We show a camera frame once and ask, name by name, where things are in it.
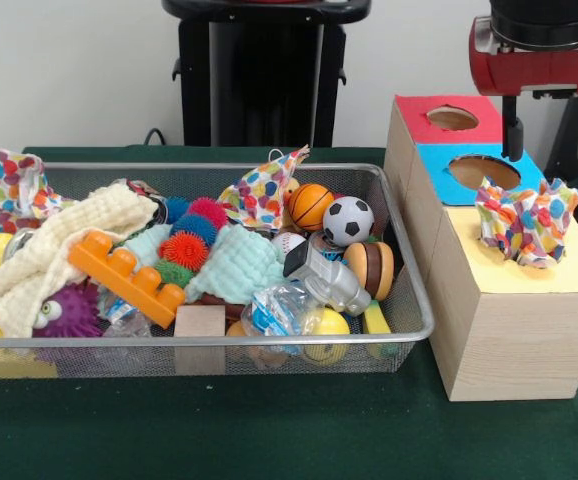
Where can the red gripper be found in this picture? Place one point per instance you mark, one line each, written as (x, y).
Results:
(544, 70)

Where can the colourful dotted cloth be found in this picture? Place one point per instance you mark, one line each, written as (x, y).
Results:
(14, 180)
(529, 225)
(259, 190)

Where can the wooden box with three holes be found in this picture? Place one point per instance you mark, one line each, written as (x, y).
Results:
(519, 340)

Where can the small black white soccer ball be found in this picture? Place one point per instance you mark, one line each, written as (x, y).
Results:
(347, 220)

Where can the toy hamburger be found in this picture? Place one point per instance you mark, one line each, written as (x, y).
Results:
(369, 267)

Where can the small orange basketball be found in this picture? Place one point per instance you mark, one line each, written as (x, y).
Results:
(310, 206)

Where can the silver plastic toy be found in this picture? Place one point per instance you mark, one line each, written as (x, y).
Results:
(329, 282)

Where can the crumpled clear plastic bottle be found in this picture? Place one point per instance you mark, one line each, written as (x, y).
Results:
(274, 310)

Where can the mint green waffle cloth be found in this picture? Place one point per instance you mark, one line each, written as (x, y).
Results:
(239, 270)

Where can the orange plastic building block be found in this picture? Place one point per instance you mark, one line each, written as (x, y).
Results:
(129, 280)

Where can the cream waffle cloth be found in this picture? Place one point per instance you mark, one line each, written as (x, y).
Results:
(34, 260)

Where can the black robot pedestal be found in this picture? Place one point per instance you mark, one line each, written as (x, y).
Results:
(269, 75)

